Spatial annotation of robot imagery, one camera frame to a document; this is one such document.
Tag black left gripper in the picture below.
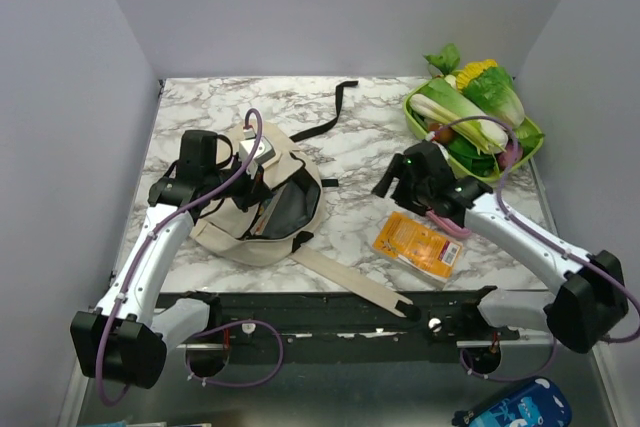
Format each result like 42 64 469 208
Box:
205 153 275 212

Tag yellow orange paperback book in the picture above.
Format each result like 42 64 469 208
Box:
371 212 462 289

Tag cream canvas backpack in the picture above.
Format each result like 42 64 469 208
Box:
191 80 420 321

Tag pink blue pencil case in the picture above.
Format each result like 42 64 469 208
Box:
425 210 472 240

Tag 169-Storey Treehouse book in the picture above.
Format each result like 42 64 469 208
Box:
250 187 285 236

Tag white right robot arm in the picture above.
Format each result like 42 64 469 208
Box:
372 140 629 353

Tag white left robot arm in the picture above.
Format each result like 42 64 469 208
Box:
70 125 265 405

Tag green plastic vegetable tray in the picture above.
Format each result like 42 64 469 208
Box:
403 76 513 183

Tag brown mushroom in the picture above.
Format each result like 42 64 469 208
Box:
428 122 456 146

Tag dark green leafy vegetable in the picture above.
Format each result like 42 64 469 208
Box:
447 136 501 177

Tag napa cabbage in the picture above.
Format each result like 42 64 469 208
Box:
409 77 509 154

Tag purple onion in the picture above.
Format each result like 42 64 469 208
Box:
496 141 524 171

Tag green leaf sprig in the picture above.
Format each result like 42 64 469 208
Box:
424 43 460 75

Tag green lettuce head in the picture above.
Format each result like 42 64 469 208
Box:
462 65 525 129

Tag yellow corn cob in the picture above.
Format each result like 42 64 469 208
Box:
454 59 499 91

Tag blue shark pencil case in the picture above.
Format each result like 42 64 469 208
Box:
451 376 573 427

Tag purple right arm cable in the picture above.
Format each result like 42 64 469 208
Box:
424 115 640 382

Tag aluminium frame rail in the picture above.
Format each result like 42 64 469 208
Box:
58 342 623 426

